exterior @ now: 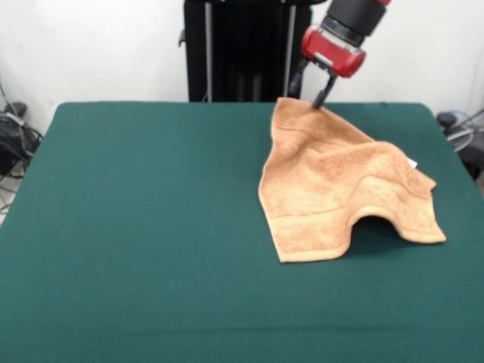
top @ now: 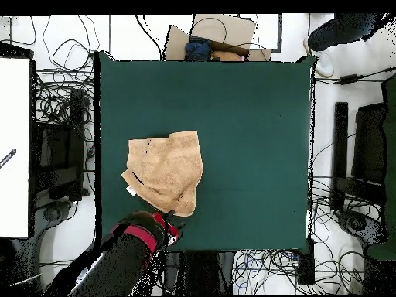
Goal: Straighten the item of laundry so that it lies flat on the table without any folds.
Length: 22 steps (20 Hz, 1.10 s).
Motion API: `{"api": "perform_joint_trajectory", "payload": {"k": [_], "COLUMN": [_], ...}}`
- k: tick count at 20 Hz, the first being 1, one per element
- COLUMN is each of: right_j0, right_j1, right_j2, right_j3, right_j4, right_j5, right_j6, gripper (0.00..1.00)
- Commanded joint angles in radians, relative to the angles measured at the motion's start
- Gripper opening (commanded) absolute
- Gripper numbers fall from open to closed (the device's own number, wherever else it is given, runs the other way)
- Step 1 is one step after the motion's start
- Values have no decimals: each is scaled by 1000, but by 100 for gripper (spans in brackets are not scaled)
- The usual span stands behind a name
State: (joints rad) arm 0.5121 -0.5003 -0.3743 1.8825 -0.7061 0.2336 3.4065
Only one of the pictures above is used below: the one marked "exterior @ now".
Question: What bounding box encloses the dark green table cloth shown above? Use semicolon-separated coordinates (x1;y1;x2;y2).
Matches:
0;101;484;363

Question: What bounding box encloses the tan terry towel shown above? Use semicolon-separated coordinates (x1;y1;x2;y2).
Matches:
258;96;448;265

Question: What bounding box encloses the black cable tangle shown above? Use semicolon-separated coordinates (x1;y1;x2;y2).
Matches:
438;109;484;152
0;81;45;213

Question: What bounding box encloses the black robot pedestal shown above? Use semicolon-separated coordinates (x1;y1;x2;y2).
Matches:
178;0;326;103

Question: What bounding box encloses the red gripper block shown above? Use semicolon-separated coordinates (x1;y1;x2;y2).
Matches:
290;25;368;111

